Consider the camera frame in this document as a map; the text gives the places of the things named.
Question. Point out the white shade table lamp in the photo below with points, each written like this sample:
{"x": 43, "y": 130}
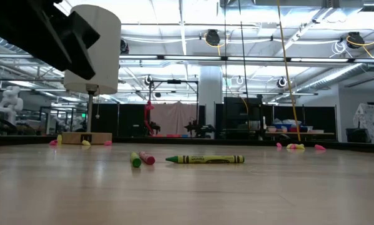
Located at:
{"x": 105, "y": 62}

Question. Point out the black bin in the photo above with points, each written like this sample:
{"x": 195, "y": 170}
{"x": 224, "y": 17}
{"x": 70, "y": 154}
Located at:
{"x": 357, "y": 135}

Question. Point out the long led light bar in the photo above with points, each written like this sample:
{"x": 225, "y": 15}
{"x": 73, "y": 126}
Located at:
{"x": 190, "y": 57}

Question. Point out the small black robot arm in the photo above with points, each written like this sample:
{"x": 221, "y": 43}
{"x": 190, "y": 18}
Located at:
{"x": 202, "y": 129}

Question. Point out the blue plastic bin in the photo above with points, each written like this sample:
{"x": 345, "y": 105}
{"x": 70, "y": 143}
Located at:
{"x": 284, "y": 127}

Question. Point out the beige curtain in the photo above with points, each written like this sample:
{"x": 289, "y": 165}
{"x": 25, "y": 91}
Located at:
{"x": 174, "y": 118}

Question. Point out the white robot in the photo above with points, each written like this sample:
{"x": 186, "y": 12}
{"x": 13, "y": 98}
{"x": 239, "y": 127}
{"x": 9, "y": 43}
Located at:
{"x": 10, "y": 103}

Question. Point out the yellow pencil cap eraser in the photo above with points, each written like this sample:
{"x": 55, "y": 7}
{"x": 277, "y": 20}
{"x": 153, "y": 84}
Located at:
{"x": 59, "y": 139}
{"x": 86, "y": 142}
{"x": 301, "y": 146}
{"x": 289, "y": 146}

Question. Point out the tall black cabinet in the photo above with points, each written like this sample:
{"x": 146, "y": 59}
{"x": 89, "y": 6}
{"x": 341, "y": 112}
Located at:
{"x": 237, "y": 109}

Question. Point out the yellow green crayon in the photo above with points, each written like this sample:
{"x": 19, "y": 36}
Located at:
{"x": 205, "y": 159}
{"x": 136, "y": 161}

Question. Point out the white patterned cloth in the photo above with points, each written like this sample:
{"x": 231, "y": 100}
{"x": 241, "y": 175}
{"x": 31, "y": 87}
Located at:
{"x": 373, "y": 122}

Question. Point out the red robot arm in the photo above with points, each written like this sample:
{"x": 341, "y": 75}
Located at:
{"x": 148, "y": 115}

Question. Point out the wooden background table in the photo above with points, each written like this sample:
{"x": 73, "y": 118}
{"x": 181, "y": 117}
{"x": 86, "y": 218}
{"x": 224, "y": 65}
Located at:
{"x": 299, "y": 133}

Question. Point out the red crayon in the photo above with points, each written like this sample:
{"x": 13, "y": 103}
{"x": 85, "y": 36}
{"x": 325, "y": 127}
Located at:
{"x": 149, "y": 158}

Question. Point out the black stand frame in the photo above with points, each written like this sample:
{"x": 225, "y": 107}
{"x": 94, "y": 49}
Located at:
{"x": 174, "y": 81}

